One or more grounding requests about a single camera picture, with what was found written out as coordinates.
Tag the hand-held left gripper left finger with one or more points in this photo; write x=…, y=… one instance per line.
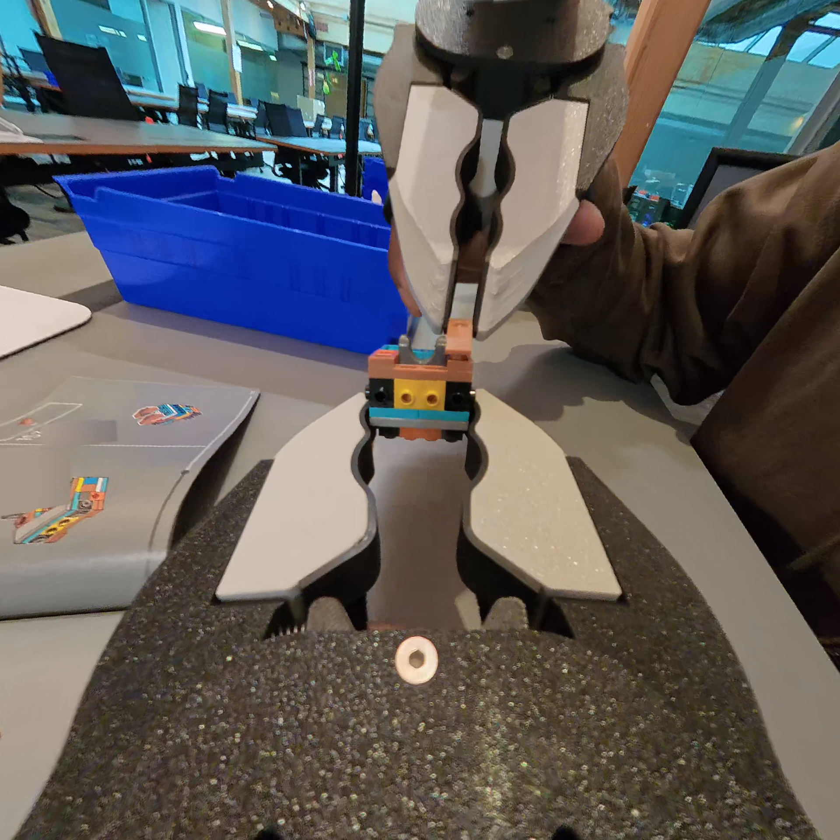
x=302, y=512

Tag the black high-back chair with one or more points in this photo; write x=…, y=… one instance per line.
x=85, y=79

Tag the black stand pole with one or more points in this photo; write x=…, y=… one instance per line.
x=355, y=98

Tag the small brown brick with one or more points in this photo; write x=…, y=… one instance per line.
x=459, y=334

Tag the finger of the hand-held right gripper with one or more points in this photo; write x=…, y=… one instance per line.
x=544, y=184
x=426, y=184

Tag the wooden post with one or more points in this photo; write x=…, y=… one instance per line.
x=656, y=79

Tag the person's brown jacket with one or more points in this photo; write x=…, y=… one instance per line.
x=781, y=492

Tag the blue plastic bin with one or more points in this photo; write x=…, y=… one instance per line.
x=229, y=262
x=374, y=177

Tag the person's right hand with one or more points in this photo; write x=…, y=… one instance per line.
x=587, y=226

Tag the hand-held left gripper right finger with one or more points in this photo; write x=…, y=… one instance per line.
x=531, y=512

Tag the white flat pad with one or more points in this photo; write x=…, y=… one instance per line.
x=33, y=315

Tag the multicoloured toy brick model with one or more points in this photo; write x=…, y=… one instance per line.
x=420, y=394

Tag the grey instruction booklet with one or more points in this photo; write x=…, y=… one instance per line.
x=98, y=538

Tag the wood-edged long desk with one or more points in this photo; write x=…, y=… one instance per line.
x=131, y=134

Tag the black framed panel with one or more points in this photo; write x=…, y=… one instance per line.
x=728, y=184

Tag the person's right forearm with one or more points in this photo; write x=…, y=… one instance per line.
x=656, y=295

